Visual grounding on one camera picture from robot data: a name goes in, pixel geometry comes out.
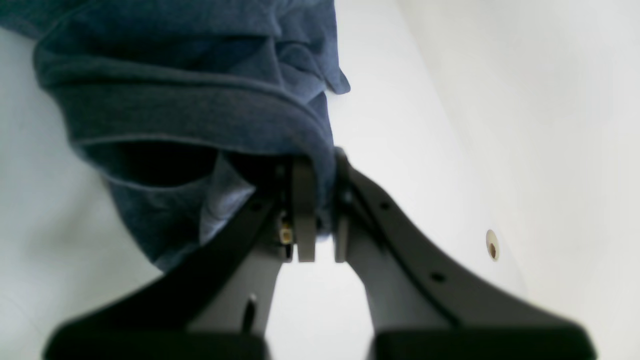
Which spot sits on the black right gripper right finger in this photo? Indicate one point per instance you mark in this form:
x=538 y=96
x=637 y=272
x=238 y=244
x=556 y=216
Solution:
x=423 y=304

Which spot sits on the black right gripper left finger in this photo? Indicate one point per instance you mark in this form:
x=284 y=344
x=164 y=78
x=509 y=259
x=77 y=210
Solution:
x=216 y=304

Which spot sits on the dark blue t-shirt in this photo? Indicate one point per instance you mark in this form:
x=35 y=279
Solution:
x=183 y=105

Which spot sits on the right table grommet hole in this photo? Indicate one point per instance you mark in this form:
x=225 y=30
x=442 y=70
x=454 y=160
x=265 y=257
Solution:
x=492 y=245

